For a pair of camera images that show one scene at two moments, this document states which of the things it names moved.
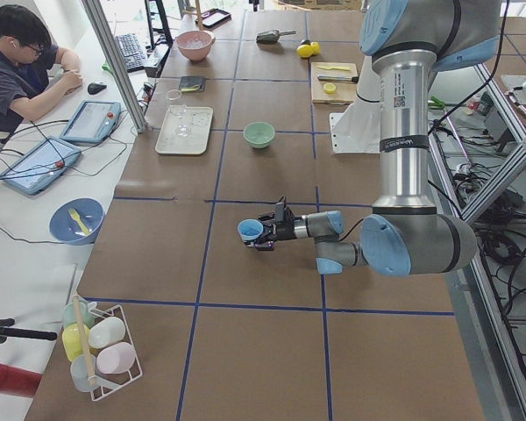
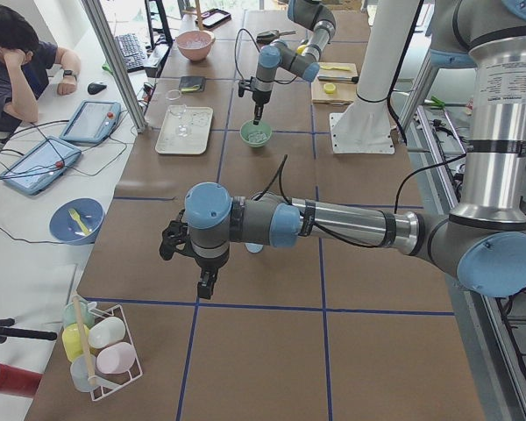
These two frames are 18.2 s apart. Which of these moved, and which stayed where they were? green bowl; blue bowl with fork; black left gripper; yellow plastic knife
Moved: black left gripper
Stayed: green bowl; blue bowl with fork; yellow plastic knife
